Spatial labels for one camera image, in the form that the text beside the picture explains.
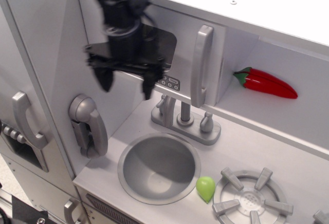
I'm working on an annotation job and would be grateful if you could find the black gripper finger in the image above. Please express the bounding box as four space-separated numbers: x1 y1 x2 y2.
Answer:
94 68 114 92
142 72 161 100

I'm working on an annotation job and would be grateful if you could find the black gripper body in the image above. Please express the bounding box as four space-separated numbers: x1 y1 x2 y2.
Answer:
85 28 170 79

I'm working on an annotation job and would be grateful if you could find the white microwave door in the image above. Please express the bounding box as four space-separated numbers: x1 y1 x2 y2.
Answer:
80 0 227 107

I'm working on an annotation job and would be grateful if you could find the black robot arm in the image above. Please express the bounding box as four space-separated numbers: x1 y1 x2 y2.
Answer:
85 0 165 100

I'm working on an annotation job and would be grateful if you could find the grey toy telephone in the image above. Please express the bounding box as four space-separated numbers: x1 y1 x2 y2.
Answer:
68 94 108 159

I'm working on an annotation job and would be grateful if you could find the grey toy faucet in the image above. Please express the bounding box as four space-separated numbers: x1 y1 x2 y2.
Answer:
151 95 222 145

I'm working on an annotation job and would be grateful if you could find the white toy kitchen cabinet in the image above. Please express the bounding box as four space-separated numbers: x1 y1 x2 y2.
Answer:
7 0 328 223

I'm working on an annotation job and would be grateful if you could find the round metal sink bowl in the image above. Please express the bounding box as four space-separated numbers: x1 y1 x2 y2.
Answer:
118 133 201 205

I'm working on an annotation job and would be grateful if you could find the red toy chili pepper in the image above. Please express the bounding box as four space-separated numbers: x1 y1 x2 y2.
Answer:
233 67 298 99

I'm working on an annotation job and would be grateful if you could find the green toy pear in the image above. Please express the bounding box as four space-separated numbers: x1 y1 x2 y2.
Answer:
195 176 216 203

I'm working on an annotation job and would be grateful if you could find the grey toy stove burner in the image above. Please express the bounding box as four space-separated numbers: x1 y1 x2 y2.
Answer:
212 167 294 223

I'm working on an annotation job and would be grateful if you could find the grey fridge door handle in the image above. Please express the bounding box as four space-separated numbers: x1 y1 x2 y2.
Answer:
12 91 48 150

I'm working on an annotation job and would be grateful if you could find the grey oven door handle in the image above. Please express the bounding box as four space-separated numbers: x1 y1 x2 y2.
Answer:
64 200 81 224

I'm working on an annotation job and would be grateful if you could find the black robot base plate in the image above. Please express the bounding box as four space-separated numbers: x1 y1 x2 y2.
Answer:
1 189 53 223

